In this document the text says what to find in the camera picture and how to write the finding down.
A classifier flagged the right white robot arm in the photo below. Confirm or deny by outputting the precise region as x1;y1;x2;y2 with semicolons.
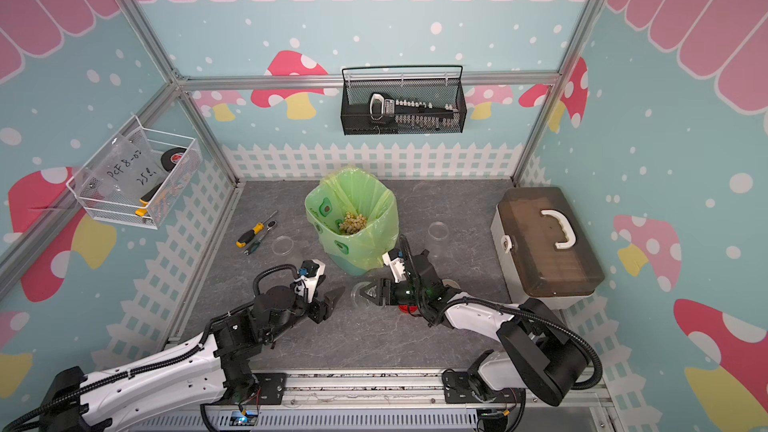
358;235;604;406

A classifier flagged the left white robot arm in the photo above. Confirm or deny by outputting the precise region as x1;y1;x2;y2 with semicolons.
4;260;344;431

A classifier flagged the peanut pile in bin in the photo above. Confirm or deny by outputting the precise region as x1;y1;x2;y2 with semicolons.
338;212;368;235

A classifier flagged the green bag trash bin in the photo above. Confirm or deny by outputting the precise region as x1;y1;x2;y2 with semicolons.
304;167;399;276

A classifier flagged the brown lid storage box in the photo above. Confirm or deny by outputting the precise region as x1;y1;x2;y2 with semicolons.
491;187;605;310

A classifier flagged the socket set in basket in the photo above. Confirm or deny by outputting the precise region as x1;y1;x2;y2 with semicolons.
368;93;462;131

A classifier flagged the yellow black tool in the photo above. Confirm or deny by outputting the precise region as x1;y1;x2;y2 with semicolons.
134;184;162;219

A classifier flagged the black tape roll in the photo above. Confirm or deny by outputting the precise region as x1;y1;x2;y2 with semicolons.
160;147;187;173

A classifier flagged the clear plastic bag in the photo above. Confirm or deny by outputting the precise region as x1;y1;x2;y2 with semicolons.
79;128;168;212

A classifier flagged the yellow handle screwdriver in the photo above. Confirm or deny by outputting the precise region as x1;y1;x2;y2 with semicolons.
236;211;278;248

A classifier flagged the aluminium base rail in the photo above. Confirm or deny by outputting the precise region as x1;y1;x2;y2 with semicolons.
135;368;622;431

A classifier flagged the black mesh wall basket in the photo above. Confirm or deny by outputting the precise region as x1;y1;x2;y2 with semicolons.
340;65;467;135

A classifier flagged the white wire wall basket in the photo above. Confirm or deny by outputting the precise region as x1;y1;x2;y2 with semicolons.
66;116;202;230

